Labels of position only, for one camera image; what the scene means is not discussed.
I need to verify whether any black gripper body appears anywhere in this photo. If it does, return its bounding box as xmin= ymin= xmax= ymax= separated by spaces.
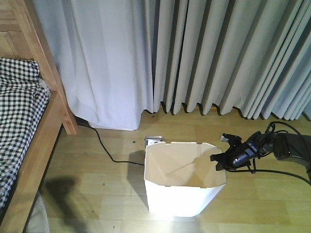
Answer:
xmin=210 ymin=139 xmax=260 ymax=171

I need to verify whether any white plastic trash bin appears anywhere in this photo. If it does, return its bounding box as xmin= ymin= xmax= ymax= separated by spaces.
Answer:
xmin=144 ymin=142 xmax=226 ymax=217

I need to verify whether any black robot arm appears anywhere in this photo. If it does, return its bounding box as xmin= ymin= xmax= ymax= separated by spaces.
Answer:
xmin=210 ymin=131 xmax=311 ymax=176

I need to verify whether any floor power outlet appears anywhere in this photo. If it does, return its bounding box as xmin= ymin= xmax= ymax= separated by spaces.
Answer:
xmin=144 ymin=135 xmax=164 ymax=148

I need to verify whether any grey pleated curtain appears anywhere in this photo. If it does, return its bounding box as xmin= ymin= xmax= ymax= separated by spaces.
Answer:
xmin=34 ymin=0 xmax=311 ymax=130

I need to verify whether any grey round rug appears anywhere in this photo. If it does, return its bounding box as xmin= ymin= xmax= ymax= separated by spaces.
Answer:
xmin=25 ymin=191 xmax=50 ymax=233

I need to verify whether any black white checkered bedding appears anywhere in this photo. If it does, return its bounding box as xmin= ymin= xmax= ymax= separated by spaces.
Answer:
xmin=0 ymin=58 xmax=51 ymax=208

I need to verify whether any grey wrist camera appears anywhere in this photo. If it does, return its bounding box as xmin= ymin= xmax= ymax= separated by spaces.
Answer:
xmin=220 ymin=133 xmax=230 ymax=143

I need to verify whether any black outlet power cord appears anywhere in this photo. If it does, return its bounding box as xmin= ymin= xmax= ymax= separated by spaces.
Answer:
xmin=76 ymin=121 xmax=145 ymax=166

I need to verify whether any wooden bed frame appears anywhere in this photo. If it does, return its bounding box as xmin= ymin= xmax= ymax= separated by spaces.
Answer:
xmin=0 ymin=0 xmax=78 ymax=233

